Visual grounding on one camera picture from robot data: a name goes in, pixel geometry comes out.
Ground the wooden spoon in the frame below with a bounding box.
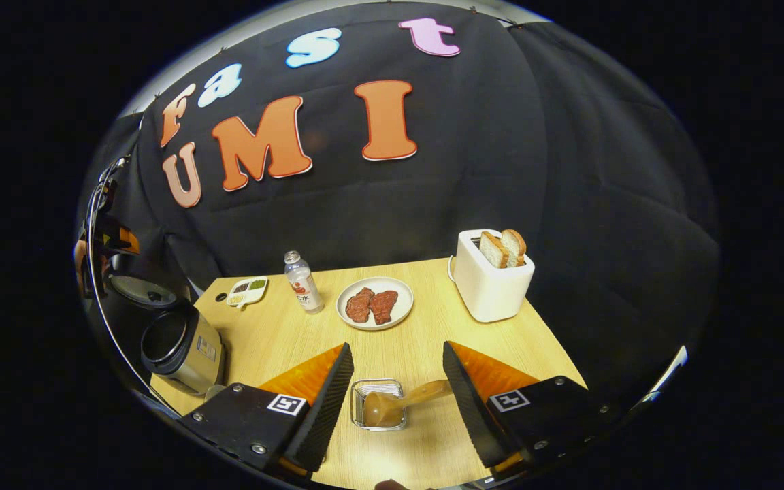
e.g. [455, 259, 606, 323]
[363, 379, 454, 428]

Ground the black silver rice cooker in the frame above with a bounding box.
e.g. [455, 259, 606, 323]
[96, 253, 227, 397]

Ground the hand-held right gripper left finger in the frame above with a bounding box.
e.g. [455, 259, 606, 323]
[178, 342, 355, 477]

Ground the red meat piece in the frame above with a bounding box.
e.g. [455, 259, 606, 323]
[370, 290, 399, 326]
[345, 287, 375, 324]

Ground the toast bread slice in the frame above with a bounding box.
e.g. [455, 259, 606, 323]
[501, 229, 527, 267]
[478, 231, 510, 269]

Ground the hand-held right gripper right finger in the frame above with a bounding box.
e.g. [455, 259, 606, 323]
[442, 340, 614, 477]

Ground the small white divided dish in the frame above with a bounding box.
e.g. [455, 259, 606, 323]
[226, 276, 270, 308]

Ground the wire metal chopstick holder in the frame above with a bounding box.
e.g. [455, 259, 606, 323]
[350, 378, 408, 432]

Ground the white round plate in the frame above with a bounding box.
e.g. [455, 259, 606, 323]
[336, 276, 414, 331]

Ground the white toaster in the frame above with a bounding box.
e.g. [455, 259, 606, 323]
[453, 229, 536, 323]

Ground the black backdrop cloth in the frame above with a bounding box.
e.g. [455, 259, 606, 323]
[79, 0, 719, 409]

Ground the clear plastic drink bottle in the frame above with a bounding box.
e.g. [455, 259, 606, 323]
[284, 250, 325, 315]

